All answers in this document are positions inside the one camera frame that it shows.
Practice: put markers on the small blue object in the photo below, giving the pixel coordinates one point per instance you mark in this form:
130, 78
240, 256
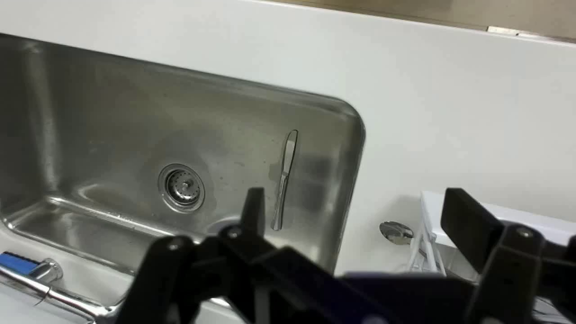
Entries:
19, 263

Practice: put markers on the round metal sink drain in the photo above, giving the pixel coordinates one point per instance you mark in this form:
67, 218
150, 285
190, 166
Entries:
183, 188

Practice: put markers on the stainless steel sink basin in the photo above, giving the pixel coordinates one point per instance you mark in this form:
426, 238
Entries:
120, 119

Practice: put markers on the flat chrome hole cover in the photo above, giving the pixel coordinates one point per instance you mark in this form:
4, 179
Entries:
397, 233

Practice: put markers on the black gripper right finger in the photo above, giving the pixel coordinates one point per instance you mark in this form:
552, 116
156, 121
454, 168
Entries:
523, 276

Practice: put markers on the chrome cylinder cap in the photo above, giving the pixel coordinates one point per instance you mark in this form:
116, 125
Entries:
49, 271

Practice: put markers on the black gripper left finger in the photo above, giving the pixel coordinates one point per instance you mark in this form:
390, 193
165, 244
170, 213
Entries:
240, 281

